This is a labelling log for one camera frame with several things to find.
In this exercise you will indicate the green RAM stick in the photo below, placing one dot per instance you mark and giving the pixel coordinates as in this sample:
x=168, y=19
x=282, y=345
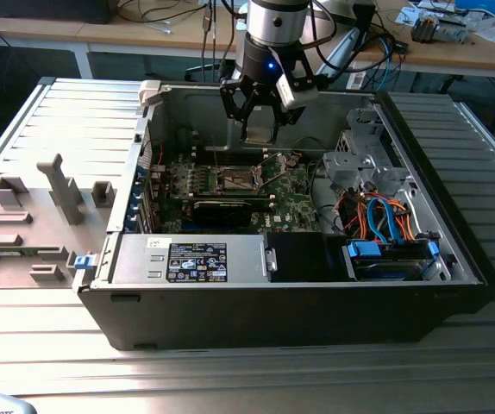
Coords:
x=8, y=252

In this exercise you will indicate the CPU socket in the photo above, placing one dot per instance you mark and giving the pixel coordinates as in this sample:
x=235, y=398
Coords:
x=235, y=177

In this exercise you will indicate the grey parts rack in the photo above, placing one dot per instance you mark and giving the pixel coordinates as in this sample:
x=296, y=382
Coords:
x=40, y=241

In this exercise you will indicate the wooden desk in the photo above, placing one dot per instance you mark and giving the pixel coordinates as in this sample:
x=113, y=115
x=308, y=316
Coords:
x=36, y=32

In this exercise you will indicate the metal CPU cooler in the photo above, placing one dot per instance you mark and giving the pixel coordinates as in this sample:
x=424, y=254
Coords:
x=424, y=28

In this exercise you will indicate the beige case latch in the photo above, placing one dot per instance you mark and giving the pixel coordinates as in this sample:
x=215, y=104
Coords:
x=150, y=90

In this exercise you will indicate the metal drive cage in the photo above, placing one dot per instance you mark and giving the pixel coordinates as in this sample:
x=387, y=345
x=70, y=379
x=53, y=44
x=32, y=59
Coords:
x=346, y=169

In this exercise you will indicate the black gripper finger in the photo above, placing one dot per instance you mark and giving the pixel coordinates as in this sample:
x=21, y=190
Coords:
x=232, y=101
x=286, y=118

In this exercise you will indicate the black PC case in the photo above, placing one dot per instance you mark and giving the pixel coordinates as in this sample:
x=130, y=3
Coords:
x=273, y=315

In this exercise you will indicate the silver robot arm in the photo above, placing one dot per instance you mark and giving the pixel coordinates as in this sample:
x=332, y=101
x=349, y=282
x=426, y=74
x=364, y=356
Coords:
x=277, y=21

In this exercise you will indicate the black monitor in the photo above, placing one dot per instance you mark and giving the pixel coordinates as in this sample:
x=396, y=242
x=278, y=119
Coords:
x=49, y=10

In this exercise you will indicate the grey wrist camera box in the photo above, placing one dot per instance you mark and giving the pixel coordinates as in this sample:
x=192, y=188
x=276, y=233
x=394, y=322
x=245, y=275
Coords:
x=299, y=97

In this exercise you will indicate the grey power supply unit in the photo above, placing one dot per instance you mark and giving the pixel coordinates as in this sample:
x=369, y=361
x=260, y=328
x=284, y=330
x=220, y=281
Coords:
x=139, y=263

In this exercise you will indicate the silver green CPU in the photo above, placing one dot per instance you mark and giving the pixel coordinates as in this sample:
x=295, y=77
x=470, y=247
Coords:
x=258, y=133

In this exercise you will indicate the hard disk in blue carrier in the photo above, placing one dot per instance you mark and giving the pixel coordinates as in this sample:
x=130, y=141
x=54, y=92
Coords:
x=385, y=264

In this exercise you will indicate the black plastic shroud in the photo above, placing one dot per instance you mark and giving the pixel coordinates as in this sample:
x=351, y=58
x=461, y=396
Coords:
x=299, y=259

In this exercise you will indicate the black graphics card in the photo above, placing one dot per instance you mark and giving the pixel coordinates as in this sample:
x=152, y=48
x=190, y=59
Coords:
x=221, y=213

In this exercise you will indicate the blue box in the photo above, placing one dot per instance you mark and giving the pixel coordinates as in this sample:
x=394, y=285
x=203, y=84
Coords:
x=482, y=5

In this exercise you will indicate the blue case latch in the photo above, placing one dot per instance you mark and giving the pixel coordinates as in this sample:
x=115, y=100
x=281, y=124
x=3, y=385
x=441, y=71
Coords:
x=84, y=262

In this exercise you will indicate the green motherboard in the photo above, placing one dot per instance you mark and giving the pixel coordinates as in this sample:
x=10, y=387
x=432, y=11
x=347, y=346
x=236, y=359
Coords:
x=292, y=202

